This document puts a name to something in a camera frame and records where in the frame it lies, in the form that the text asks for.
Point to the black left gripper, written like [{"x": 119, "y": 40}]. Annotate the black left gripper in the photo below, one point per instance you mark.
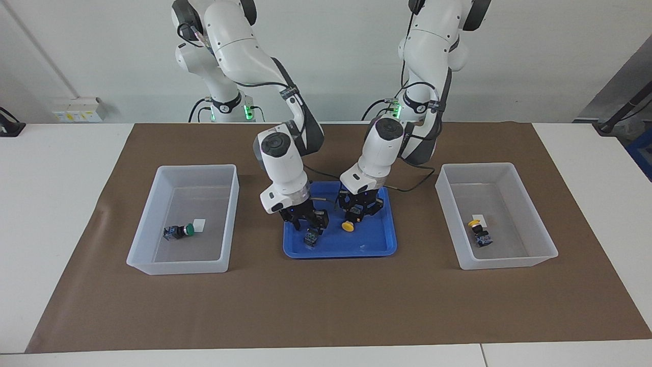
[{"x": 361, "y": 198}]

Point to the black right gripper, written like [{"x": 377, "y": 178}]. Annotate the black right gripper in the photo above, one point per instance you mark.
[{"x": 294, "y": 211}]

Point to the black switch contact block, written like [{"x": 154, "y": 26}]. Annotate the black switch contact block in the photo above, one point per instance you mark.
[{"x": 311, "y": 237}]

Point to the yellow push button switch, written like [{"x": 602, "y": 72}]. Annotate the yellow push button switch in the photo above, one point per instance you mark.
[
  {"x": 481, "y": 238},
  {"x": 348, "y": 226}
]

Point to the green push button with block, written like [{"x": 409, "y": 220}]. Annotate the green push button with block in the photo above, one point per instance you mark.
[{"x": 178, "y": 232}]

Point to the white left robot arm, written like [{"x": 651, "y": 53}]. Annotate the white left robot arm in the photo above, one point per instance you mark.
[{"x": 423, "y": 51}]

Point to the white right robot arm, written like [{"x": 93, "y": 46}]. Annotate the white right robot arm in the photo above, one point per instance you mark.
[{"x": 239, "y": 46}]

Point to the blue plastic tray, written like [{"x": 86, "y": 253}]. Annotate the blue plastic tray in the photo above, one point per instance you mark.
[{"x": 372, "y": 242}]

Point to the brown paper table mat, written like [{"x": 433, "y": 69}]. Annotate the brown paper table mat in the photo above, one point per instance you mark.
[{"x": 326, "y": 306}]

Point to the translucent white plastic box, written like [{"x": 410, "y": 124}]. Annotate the translucent white plastic box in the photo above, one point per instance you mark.
[
  {"x": 504, "y": 239},
  {"x": 204, "y": 204}
]

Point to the white paper label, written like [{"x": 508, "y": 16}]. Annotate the white paper label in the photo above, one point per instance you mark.
[
  {"x": 199, "y": 225},
  {"x": 481, "y": 219}
]

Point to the blue crate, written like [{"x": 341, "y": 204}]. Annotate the blue crate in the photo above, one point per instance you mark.
[{"x": 643, "y": 153}]

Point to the black desk clamp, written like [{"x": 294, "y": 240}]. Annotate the black desk clamp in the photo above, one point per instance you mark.
[{"x": 9, "y": 125}]

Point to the white wall socket trunking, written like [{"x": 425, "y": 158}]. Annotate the white wall socket trunking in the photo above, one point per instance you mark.
[{"x": 79, "y": 109}]

